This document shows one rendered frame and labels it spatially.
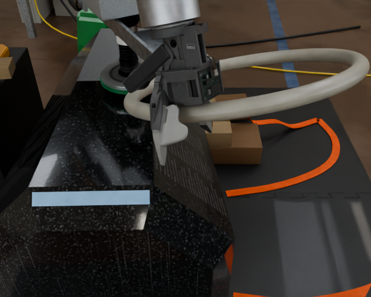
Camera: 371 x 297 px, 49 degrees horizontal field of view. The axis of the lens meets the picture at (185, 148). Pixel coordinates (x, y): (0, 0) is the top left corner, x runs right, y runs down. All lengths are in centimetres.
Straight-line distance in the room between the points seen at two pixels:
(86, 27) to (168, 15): 252
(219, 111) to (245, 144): 176
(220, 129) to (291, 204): 56
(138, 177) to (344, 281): 120
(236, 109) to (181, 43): 13
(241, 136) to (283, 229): 63
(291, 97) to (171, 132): 19
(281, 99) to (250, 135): 183
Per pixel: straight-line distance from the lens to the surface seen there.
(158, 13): 60
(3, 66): 185
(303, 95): 65
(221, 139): 231
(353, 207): 235
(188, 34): 61
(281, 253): 205
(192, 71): 59
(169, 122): 62
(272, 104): 63
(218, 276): 137
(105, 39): 192
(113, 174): 117
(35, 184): 119
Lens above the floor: 163
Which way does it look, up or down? 40 degrees down
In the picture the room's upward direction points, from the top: straight up
